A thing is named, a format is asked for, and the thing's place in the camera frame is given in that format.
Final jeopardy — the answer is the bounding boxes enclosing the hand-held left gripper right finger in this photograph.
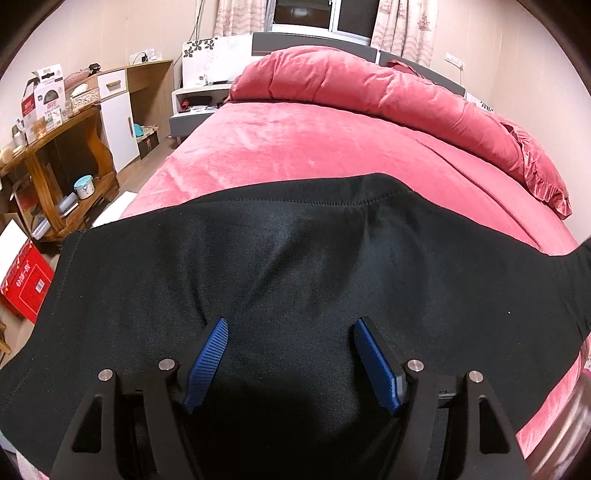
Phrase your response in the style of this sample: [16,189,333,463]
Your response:
[353,316,529,480]

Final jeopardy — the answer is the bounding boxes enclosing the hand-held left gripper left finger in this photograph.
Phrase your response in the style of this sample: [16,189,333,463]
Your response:
[48,318,230,480]

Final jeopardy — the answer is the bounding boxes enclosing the black pants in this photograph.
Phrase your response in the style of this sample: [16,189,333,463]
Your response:
[0,173,591,480]

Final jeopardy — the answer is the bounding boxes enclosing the white paper sheet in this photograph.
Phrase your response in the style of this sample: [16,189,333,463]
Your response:
[92,191,138,228]

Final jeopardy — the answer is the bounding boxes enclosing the red printed box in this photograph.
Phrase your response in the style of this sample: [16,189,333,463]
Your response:
[0,239,55,324]

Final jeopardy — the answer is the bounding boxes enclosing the blue and white pot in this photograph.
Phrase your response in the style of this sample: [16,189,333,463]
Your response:
[74,174,96,200]

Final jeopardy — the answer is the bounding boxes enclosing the brown box under desk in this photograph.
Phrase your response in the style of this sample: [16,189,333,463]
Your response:
[137,124,161,160]

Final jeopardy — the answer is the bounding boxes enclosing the bed with pink sheet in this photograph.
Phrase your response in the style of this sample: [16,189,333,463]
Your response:
[120,99,591,462]

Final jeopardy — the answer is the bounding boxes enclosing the brown wooden side table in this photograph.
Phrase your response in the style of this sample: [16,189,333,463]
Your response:
[0,104,120,243]

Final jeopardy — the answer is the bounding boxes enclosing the white and grey nightstand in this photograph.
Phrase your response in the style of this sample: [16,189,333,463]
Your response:
[169,83,232,139]

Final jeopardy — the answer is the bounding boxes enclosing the wood and white desk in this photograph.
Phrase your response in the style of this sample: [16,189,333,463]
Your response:
[95,59,175,174]

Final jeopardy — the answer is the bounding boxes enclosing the pink duvet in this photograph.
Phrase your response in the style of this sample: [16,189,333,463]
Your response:
[226,45,573,220]

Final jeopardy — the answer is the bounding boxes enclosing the tissue box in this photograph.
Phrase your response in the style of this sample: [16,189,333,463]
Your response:
[69,85,100,112]

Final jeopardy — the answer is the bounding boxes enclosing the white and grey headboard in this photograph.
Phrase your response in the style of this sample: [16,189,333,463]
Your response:
[182,31,497,114]

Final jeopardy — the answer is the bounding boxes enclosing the white and red printed carton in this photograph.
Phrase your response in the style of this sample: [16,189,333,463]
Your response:
[21,64,66,140]

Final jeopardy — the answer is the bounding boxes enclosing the pink pouch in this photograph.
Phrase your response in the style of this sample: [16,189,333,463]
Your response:
[62,69,93,91]

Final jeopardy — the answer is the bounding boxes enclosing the patterned curtain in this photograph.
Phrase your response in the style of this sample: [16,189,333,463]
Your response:
[372,0,437,70]
[215,0,278,40]

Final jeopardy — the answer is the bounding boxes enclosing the window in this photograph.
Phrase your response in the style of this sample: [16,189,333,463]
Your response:
[272,0,382,47]

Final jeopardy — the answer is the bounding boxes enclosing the wall outlet with charger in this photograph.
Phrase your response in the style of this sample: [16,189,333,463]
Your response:
[130,47,163,65]

